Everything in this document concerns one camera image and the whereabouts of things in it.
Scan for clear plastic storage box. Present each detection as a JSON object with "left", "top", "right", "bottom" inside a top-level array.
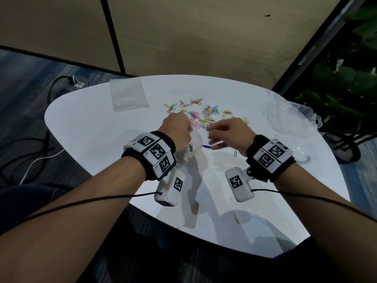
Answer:
[{"left": 266, "top": 99, "right": 323, "bottom": 133}]

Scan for floor power socket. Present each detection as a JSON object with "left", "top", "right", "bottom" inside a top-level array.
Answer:
[{"left": 68, "top": 75, "right": 86, "bottom": 90}]

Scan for person's left forearm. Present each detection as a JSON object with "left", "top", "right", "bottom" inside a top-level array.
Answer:
[{"left": 0, "top": 157, "right": 147, "bottom": 283}]

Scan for black plant stand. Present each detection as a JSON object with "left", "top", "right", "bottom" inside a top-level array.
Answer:
[{"left": 322, "top": 130, "right": 362, "bottom": 164}]

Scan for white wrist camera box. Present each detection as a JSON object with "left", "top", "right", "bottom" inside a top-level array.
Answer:
[
  {"left": 225, "top": 167, "right": 255, "bottom": 203},
  {"left": 154, "top": 168, "right": 187, "bottom": 207}
]

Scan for green leafy plant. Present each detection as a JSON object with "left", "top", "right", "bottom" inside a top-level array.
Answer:
[{"left": 295, "top": 4, "right": 377, "bottom": 145}]

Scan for white floor cable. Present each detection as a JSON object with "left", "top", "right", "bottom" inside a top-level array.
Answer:
[{"left": 19, "top": 149, "right": 66, "bottom": 186}]

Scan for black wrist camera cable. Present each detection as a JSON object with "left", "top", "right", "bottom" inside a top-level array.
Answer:
[
  {"left": 250, "top": 188, "right": 377, "bottom": 223},
  {"left": 28, "top": 191, "right": 163, "bottom": 219}
]

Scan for pile of colourful paper clips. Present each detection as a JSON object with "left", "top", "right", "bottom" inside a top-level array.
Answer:
[{"left": 163, "top": 98, "right": 251, "bottom": 130}]

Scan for clear plastic zip bag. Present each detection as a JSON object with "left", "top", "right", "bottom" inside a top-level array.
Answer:
[{"left": 109, "top": 78, "right": 150, "bottom": 113}]

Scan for person's right forearm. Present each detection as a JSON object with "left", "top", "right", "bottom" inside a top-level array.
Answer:
[{"left": 277, "top": 165, "right": 377, "bottom": 283}]

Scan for person's dark trousers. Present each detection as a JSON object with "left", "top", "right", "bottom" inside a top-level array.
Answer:
[{"left": 0, "top": 182, "right": 74, "bottom": 235}]

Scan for black wristband with marker tags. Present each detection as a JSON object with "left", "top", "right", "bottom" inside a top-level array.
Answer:
[
  {"left": 121, "top": 131, "right": 177, "bottom": 181},
  {"left": 246, "top": 134, "right": 296, "bottom": 183}
]

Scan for person's left hand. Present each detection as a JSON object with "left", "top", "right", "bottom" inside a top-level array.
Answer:
[{"left": 159, "top": 112, "right": 195, "bottom": 152}]

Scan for black floor cable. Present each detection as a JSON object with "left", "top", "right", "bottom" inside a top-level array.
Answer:
[{"left": 0, "top": 75, "right": 78, "bottom": 181}]

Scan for person's right hand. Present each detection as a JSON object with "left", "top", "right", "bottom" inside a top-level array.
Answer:
[{"left": 207, "top": 118, "right": 257, "bottom": 157}]

